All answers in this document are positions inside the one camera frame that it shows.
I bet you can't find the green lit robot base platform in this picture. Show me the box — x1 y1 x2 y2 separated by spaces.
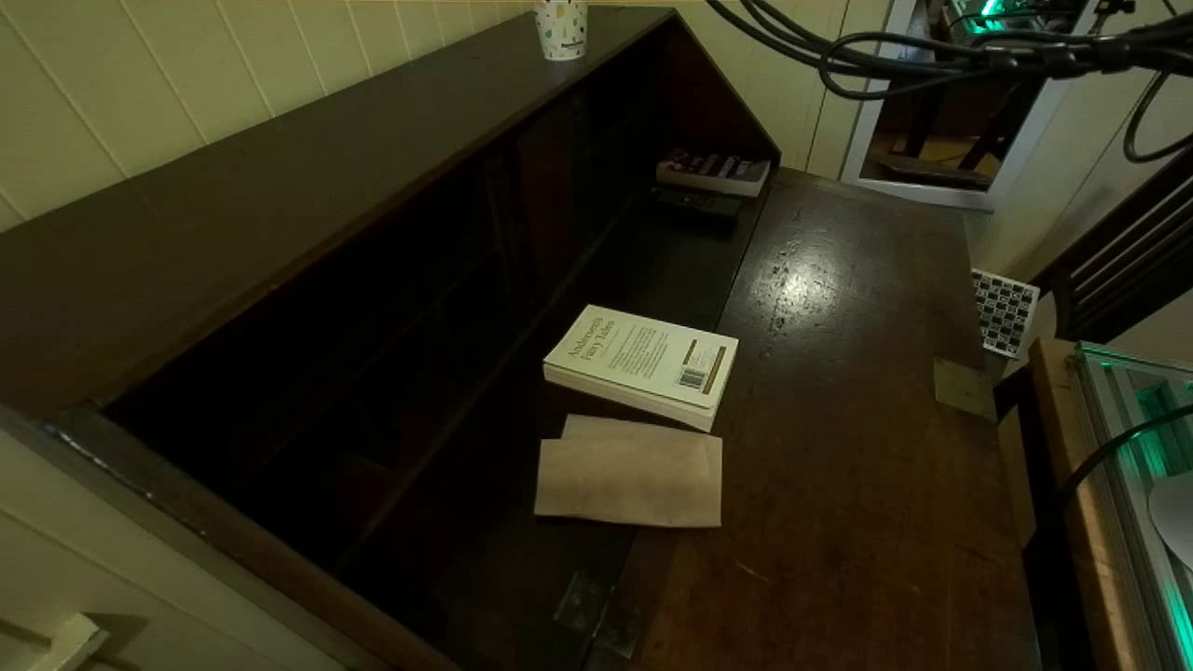
1074 339 1193 671

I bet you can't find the white paperback book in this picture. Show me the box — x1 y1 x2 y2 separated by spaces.
541 303 742 435

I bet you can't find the brown paper envelope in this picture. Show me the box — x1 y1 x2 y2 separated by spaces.
530 409 726 534

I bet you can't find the metal desk hinge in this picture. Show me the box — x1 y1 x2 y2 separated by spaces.
553 566 648 667

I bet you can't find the white patterned cup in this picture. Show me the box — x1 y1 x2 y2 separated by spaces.
532 0 589 64

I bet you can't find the dark wooden secretary desk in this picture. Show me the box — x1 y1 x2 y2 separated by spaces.
0 3 1044 671

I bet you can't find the small paper note card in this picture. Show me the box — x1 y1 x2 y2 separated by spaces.
931 357 1002 427

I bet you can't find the white framed doorway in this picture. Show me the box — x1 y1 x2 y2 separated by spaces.
839 0 1098 214

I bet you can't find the white perforated box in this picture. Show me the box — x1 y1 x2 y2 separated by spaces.
968 265 1044 372

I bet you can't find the light wooden robot table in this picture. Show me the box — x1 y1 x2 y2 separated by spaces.
1023 334 1167 671

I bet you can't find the white trim piece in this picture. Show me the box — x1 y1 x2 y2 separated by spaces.
0 607 116 671

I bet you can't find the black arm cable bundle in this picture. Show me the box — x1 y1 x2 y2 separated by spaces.
702 0 1193 167

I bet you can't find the dark slatted wooden frame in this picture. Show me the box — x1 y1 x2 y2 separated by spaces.
1032 143 1193 346

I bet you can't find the black base cable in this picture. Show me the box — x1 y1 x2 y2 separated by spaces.
1064 403 1193 494

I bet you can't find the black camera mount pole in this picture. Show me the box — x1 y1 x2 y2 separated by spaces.
1068 0 1193 84

